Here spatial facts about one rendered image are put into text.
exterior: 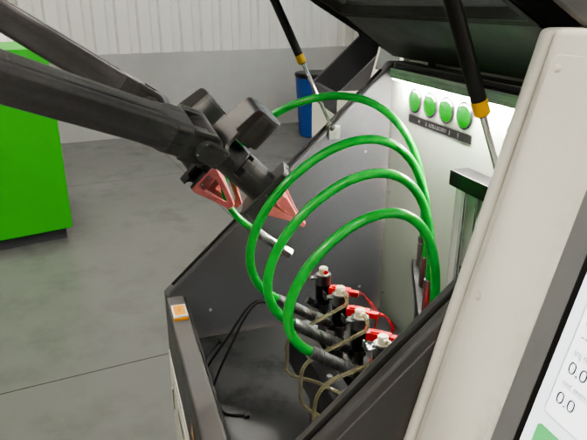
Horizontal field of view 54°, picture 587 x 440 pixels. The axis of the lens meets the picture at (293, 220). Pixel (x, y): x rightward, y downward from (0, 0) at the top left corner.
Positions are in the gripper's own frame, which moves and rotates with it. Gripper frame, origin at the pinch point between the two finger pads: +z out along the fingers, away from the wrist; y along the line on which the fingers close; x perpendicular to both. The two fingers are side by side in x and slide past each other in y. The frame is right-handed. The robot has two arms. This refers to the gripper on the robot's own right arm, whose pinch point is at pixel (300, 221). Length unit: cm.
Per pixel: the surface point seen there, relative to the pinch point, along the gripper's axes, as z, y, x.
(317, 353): 7.0, -5.9, -25.9
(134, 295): 29, -148, 202
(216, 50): -25, -74, 673
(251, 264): -4.3, -7.6, -11.7
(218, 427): 8.6, -28.6, -20.2
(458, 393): 15.1, 7.1, -39.6
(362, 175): -3.5, 14.7, -15.2
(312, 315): 10.2, -8.4, -9.4
